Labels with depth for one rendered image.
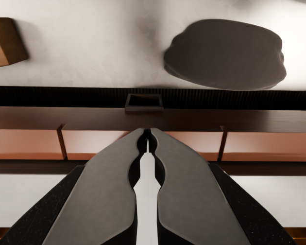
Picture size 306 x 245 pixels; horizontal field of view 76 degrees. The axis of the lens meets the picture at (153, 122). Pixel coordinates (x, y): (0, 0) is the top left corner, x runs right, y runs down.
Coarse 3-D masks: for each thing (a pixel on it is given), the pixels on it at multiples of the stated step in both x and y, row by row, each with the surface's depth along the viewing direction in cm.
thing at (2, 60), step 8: (0, 24) 26; (8, 24) 28; (0, 32) 26; (8, 32) 28; (16, 32) 29; (0, 40) 26; (8, 40) 27; (16, 40) 29; (0, 48) 26; (8, 48) 27; (16, 48) 29; (0, 56) 26; (8, 56) 27; (16, 56) 29; (24, 56) 30; (0, 64) 27; (8, 64) 27
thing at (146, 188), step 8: (144, 168) 21; (152, 168) 21; (144, 176) 21; (152, 176) 21; (136, 184) 22; (144, 184) 22; (152, 184) 22; (136, 192) 23; (144, 192) 23; (152, 192) 23; (136, 200) 23; (144, 200) 23; (152, 200) 23
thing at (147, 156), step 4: (148, 144) 20; (148, 148) 20; (148, 152) 20; (144, 156) 20; (148, 156) 20; (152, 156) 20; (140, 160) 20; (144, 160) 20; (148, 160) 20; (152, 160) 20
